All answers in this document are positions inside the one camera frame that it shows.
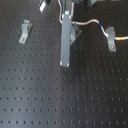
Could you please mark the grey middle cable clip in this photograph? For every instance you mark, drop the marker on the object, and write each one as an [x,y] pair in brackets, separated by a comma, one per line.
[75,32]

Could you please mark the long grey gripper finger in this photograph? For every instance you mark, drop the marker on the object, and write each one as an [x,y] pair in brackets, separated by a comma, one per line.
[65,40]

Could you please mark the white tag top left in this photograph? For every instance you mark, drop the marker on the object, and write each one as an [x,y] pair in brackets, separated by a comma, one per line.
[43,4]

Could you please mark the dark object top right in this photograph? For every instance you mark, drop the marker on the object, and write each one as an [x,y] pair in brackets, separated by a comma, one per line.
[91,3]

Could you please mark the grey right cable clip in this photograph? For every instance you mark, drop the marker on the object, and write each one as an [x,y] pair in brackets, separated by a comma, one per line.
[111,39]

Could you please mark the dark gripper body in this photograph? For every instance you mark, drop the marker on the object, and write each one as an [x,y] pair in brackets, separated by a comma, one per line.
[68,7]

